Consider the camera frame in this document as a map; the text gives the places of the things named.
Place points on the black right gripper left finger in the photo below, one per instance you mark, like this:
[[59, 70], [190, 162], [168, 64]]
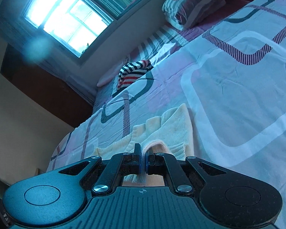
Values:
[[124, 163]]

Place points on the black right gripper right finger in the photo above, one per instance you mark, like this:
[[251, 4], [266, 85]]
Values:
[[160, 163]]

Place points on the cream knit sweater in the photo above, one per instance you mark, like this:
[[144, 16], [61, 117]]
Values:
[[171, 133]]

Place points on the pink flat pillow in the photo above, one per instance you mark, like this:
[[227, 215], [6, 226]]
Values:
[[110, 74]]

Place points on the striped red white black garment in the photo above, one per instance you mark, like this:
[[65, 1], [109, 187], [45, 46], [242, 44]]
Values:
[[130, 72]]

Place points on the dark brown wooden wardrobe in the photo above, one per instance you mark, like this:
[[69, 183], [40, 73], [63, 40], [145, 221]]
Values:
[[48, 91]]

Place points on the patterned pink white bedspread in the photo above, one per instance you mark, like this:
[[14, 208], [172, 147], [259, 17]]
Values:
[[232, 79]]

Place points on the striped folded pillow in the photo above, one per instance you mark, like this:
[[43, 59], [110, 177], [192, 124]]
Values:
[[184, 14]]

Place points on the grey sheer curtain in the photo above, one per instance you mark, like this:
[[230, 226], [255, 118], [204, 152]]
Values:
[[38, 48]]

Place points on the window with white frame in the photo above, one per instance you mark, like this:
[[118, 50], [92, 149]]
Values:
[[75, 23]]

